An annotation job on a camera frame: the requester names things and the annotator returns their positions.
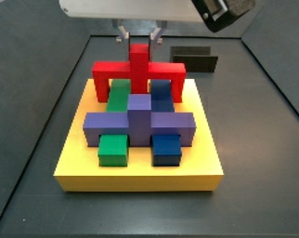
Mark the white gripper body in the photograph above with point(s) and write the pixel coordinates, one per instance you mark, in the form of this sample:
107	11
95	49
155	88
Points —
169	10

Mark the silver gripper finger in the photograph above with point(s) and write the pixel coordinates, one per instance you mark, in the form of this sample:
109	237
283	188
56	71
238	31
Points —
156	36
123	34

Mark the red cross-shaped block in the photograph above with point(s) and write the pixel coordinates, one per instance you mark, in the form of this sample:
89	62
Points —
139	69

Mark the yellow board base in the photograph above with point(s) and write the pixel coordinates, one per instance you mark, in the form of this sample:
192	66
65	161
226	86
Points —
197	174

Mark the purple cross-shaped block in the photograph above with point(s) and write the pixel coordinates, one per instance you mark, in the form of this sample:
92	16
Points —
139	123

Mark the blue bar block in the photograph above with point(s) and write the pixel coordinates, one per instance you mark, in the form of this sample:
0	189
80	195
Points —
165	145

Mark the green bar block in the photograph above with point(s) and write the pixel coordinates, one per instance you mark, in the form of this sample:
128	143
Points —
113	146

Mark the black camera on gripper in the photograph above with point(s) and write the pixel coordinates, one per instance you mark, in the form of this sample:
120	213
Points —
220	13

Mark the black angle bracket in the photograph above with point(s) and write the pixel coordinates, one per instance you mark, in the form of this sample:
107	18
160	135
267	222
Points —
196	58

